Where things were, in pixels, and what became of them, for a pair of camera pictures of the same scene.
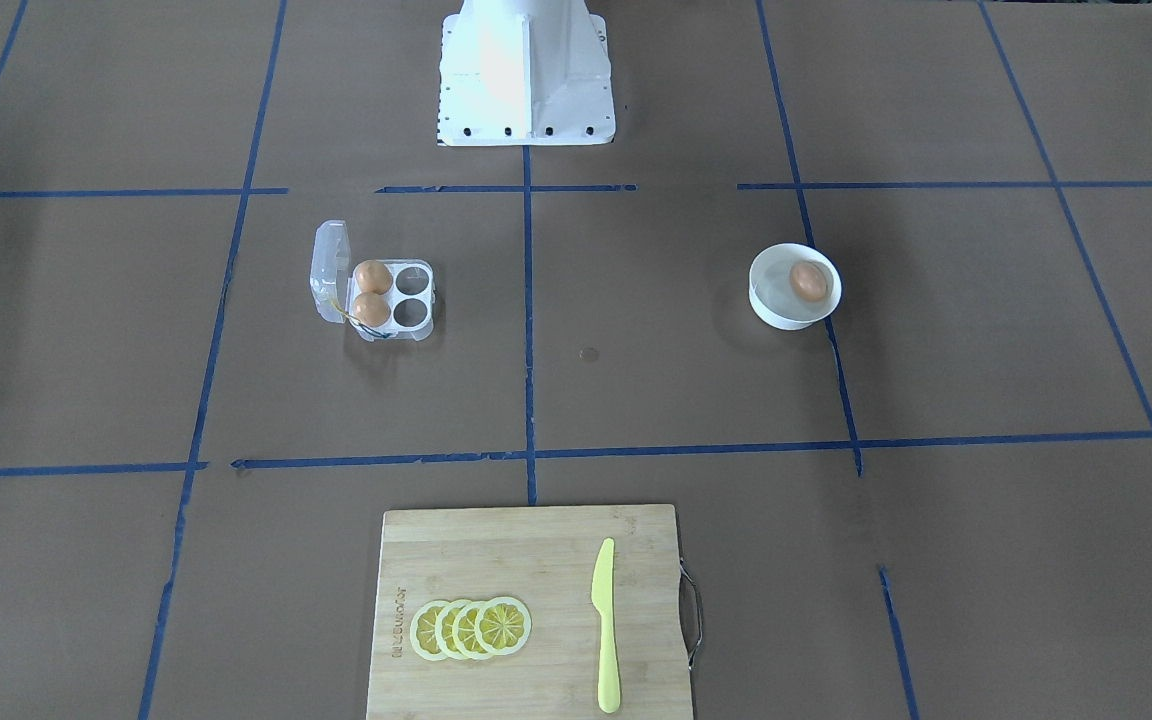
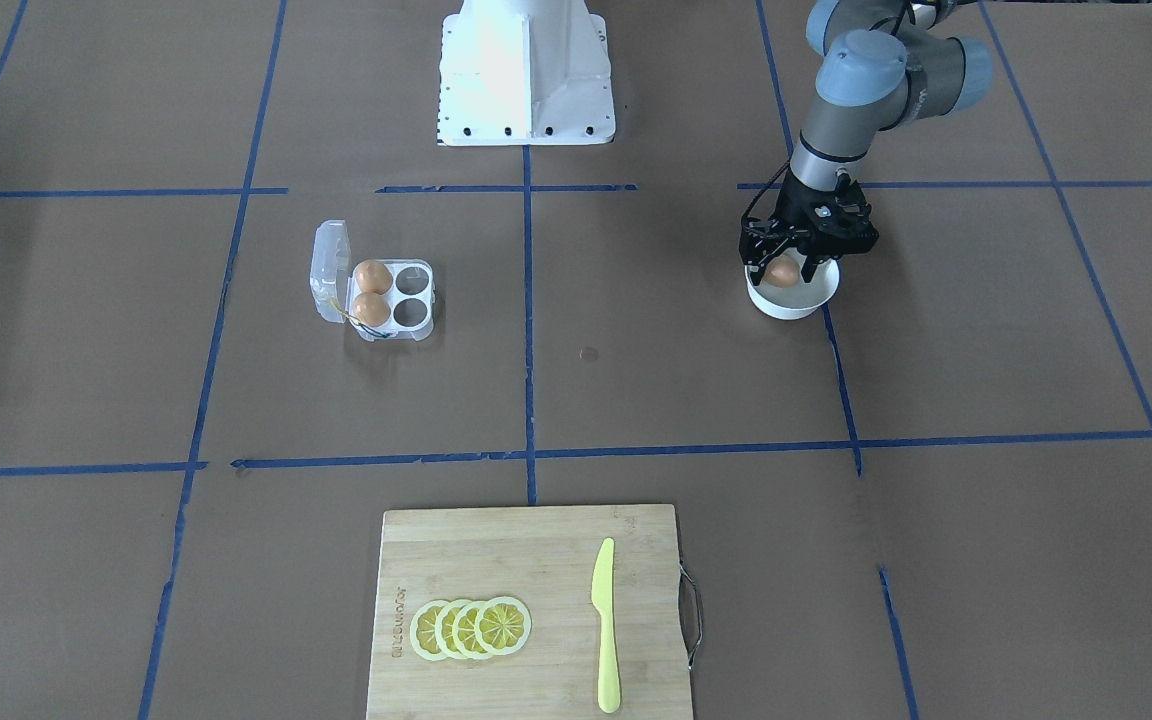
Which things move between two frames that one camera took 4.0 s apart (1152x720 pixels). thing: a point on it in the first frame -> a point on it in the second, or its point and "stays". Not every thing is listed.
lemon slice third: [463, 630] stays
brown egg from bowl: [808, 281] -> [783, 271]
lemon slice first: [423, 630] stays
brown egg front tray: [371, 310] stays
